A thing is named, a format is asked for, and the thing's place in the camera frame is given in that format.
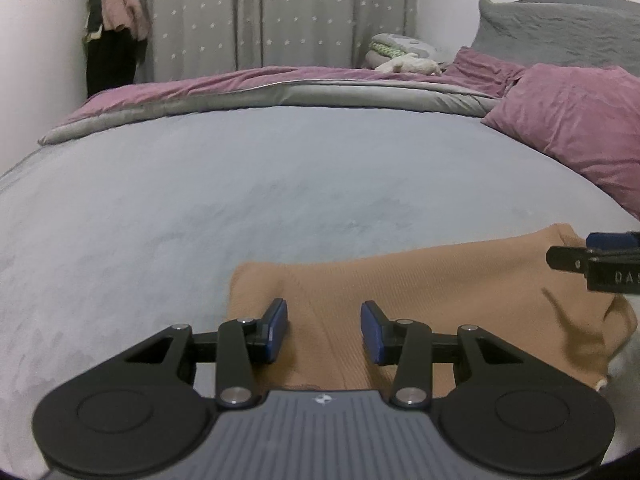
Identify brown top with cream ruffles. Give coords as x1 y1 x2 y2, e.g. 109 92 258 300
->
227 222 626 395

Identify hanging pink garment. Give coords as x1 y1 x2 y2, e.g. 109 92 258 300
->
97 0 152 41

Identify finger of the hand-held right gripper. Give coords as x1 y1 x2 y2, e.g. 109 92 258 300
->
546 245 591 275
586 232 640 252

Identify hanging black garment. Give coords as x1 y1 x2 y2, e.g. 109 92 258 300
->
82 0 150 100

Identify pink pillow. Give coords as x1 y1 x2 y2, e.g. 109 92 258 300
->
481 62 640 221

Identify pink and grey duvet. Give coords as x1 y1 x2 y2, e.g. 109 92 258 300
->
37 46 526 147

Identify folded grey green blanket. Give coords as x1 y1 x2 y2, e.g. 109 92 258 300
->
364 33 440 68

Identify grey pillow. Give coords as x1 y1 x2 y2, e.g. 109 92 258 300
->
470 0 640 73

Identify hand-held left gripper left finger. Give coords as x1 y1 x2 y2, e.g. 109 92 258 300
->
124 298 289 409

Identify grey star-patterned curtain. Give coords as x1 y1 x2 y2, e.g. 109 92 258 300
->
117 0 418 83

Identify grey bed sheet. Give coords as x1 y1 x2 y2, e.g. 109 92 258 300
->
0 102 640 461

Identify cream plush toy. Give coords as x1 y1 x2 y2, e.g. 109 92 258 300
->
374 52 443 77

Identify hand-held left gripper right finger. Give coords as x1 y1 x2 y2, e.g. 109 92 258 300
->
360 300 527 409

